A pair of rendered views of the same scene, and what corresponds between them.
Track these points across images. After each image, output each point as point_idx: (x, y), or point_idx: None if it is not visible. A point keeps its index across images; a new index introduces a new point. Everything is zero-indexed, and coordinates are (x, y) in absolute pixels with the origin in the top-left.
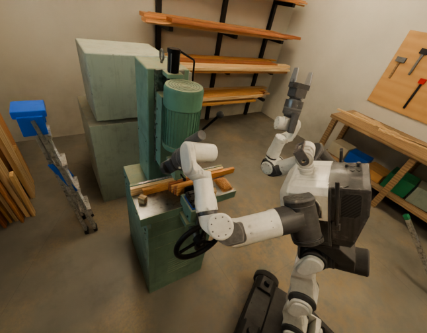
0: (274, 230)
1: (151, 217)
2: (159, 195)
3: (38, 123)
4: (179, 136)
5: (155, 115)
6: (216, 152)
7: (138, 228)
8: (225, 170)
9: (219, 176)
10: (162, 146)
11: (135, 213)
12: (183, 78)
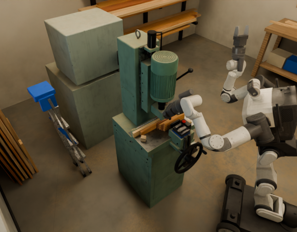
0: (246, 137)
1: (153, 149)
2: (152, 133)
3: (52, 99)
4: (166, 90)
5: (140, 77)
6: (201, 100)
7: (135, 161)
8: None
9: None
10: (152, 99)
11: (141, 148)
12: None
